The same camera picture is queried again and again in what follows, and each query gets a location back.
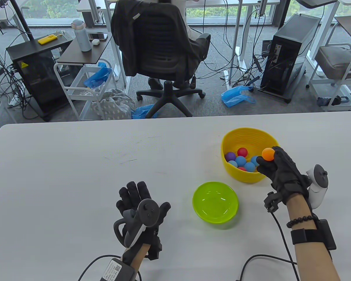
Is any black rolling cabinet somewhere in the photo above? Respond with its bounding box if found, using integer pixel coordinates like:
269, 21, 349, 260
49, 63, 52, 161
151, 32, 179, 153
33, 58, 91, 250
6, 37, 76, 122

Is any thin black camera cable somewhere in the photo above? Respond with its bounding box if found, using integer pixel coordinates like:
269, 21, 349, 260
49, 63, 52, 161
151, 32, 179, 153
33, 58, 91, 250
270, 210, 300, 281

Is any black wrist sensor box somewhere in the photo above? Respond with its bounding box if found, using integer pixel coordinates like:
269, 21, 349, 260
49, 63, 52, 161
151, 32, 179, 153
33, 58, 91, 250
99, 258, 138, 281
290, 220, 337, 251

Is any person's left forearm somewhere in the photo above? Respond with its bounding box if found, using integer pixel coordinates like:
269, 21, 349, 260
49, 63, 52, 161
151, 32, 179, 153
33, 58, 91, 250
128, 244, 151, 269

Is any black computer tower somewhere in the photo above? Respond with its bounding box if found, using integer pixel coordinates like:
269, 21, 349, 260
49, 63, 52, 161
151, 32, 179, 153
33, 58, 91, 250
260, 13, 322, 103

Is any grey water bottle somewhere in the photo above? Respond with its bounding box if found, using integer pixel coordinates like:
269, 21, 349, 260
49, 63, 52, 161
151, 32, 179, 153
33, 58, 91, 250
71, 19, 92, 52

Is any grey hand controller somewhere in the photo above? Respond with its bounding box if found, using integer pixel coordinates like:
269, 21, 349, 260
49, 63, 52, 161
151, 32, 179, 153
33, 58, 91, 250
113, 199, 160, 249
306, 164, 329, 210

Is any yellow phone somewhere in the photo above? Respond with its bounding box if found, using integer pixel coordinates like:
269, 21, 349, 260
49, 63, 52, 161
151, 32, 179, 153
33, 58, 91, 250
37, 34, 61, 45

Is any person's right hand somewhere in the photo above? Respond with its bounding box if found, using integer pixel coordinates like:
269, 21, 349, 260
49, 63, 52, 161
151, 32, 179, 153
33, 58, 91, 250
256, 146, 313, 205

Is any white wire cart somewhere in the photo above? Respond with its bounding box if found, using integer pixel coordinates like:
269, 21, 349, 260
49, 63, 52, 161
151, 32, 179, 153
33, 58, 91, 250
53, 59, 119, 121

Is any person's right forearm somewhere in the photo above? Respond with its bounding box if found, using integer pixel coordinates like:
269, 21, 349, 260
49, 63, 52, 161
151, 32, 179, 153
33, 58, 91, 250
285, 195, 341, 281

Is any yellow plastic bowl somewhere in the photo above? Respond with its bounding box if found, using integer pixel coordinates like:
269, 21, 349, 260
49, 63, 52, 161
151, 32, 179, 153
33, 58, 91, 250
221, 128, 281, 184

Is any dark bead bracelet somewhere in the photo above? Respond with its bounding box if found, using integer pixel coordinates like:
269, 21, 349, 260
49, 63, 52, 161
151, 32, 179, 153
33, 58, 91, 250
287, 215, 319, 229

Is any blue plastic bag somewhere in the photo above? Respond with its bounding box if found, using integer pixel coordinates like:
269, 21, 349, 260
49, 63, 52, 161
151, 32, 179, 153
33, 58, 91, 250
83, 61, 113, 90
131, 104, 160, 119
221, 86, 257, 108

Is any black stand pole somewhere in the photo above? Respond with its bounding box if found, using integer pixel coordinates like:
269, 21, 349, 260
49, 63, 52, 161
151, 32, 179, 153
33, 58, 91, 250
9, 0, 34, 43

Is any person's left hand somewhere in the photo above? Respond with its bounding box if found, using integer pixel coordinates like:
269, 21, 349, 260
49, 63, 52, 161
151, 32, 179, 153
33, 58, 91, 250
116, 181, 171, 265

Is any grey patterned fabric bag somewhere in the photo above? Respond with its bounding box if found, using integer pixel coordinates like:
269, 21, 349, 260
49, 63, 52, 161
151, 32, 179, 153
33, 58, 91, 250
90, 89, 136, 120

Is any dark jacket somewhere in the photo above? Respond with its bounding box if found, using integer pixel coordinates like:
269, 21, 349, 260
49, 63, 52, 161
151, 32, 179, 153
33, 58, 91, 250
111, 0, 204, 77

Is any white chair with grey cushion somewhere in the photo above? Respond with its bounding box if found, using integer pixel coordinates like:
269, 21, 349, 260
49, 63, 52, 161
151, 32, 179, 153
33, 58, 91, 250
307, 16, 351, 112

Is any green plastic bowl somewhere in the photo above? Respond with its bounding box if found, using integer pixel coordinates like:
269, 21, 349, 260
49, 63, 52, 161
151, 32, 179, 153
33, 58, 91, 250
192, 181, 239, 225

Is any black mesh office chair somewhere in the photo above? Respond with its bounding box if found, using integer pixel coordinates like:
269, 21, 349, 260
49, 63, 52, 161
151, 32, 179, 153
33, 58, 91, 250
111, 0, 211, 117

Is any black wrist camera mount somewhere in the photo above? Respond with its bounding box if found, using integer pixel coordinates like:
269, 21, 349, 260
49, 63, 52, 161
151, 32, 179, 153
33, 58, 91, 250
264, 192, 284, 213
145, 233, 163, 260

